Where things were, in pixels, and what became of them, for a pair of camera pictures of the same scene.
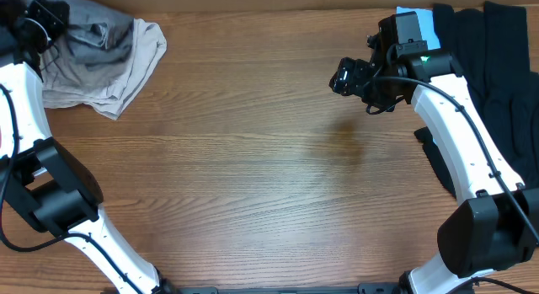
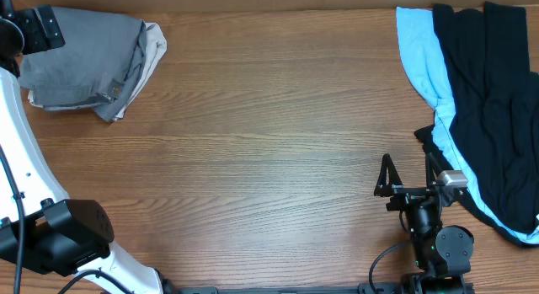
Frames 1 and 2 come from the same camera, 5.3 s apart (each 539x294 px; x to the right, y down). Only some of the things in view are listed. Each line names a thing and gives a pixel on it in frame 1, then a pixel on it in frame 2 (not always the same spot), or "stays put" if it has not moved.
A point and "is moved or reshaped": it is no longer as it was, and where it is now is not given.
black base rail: (362, 289) stays put
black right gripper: (358, 68) -> (406, 195)
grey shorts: (94, 47) is moved or reshaped
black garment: (491, 50) stays put
